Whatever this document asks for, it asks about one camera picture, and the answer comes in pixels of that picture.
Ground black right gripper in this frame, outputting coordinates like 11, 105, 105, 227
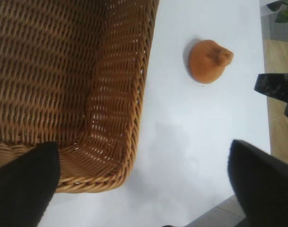
254, 73, 288, 119

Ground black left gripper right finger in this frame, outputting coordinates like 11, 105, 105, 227
227, 139, 288, 227

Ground woven wicker basket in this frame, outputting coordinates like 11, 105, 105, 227
0, 0, 161, 194

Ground green plant leaves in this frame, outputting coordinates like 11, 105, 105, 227
275, 9, 288, 24

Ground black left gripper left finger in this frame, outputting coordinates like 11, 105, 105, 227
0, 141, 62, 227

